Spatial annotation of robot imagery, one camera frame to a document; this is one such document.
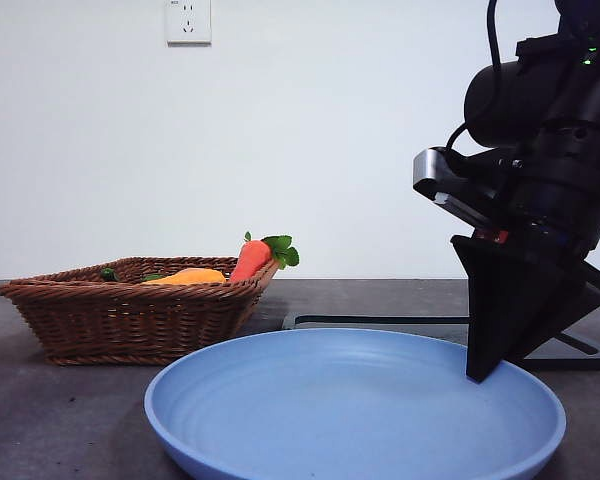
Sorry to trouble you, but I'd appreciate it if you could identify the black cable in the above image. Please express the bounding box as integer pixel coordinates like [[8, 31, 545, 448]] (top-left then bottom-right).
[[486, 0, 506, 66], [445, 122, 474, 157]]

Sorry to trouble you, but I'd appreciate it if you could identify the green chili pepper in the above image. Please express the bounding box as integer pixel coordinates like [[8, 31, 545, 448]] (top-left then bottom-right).
[[98, 268, 165, 282]]

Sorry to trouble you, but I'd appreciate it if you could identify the black rectangular tray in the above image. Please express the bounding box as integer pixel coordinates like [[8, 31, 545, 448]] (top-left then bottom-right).
[[279, 313, 600, 371]]

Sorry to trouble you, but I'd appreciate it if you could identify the white wall socket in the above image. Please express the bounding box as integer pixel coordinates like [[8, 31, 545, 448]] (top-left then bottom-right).
[[166, 0, 213, 47]]

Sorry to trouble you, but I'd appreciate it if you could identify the orange toy carrot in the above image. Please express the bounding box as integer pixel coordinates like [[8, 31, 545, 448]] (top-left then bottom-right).
[[228, 231, 300, 283]]

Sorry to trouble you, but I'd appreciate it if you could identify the blue round plate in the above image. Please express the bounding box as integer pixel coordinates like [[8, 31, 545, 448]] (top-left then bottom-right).
[[143, 327, 567, 480]]

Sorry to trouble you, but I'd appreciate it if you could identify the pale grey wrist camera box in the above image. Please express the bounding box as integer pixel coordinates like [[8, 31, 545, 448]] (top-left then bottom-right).
[[412, 147, 511, 230]]

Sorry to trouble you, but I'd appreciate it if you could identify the yellow toy corn cob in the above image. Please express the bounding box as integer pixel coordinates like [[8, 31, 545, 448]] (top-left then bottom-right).
[[140, 268, 227, 286]]

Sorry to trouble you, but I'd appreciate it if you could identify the brown wicker basket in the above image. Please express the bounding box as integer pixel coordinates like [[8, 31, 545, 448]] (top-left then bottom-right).
[[0, 256, 281, 366]]

